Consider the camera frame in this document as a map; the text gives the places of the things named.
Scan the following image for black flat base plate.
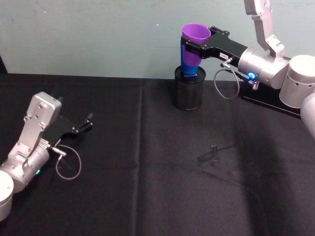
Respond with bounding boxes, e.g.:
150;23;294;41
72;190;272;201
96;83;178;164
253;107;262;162
239;80;302;119

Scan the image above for thin dark gripper cable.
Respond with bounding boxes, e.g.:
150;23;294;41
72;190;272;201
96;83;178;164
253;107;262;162
213;57;241;100
50;144;82;180

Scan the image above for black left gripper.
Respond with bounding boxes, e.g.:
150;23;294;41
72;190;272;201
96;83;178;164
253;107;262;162
43;112;95;147

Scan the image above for blue plastic cup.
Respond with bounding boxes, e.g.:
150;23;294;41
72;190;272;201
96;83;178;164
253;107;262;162
179;43;201;83

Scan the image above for black thin-framed eyeglasses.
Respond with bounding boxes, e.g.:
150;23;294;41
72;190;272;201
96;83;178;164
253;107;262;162
196;143;235;168

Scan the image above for purple plastic cup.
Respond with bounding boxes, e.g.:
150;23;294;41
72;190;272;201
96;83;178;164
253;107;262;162
181;23;212;66

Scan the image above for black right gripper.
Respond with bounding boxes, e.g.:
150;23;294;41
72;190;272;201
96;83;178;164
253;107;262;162
181;25;248;65

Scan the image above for thin dark right gripper cable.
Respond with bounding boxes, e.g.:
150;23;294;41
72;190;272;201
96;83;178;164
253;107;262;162
213;57;241;100

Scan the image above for black tablecloth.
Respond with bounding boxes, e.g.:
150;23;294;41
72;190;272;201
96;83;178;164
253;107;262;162
0;72;315;236

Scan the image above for thin dark left gripper cable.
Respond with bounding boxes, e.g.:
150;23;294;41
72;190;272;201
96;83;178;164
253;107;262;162
50;144;82;180

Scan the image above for black mesh cylinder holder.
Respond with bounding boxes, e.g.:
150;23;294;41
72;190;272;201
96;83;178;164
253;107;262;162
173;65;206;111

